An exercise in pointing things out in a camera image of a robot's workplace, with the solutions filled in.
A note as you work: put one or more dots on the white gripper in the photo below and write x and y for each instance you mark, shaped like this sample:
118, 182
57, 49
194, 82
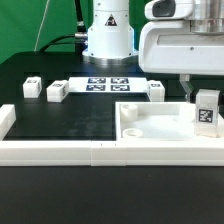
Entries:
170, 47

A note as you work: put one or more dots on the white square tabletop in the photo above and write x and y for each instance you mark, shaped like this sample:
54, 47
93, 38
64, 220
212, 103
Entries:
160, 121

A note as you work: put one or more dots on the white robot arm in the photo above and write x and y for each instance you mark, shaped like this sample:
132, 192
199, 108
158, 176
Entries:
111, 38

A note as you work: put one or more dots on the white U-shaped fence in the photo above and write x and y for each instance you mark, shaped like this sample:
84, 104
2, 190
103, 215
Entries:
105, 153

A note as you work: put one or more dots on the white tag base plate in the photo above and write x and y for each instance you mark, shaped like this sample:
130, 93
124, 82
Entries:
108, 84

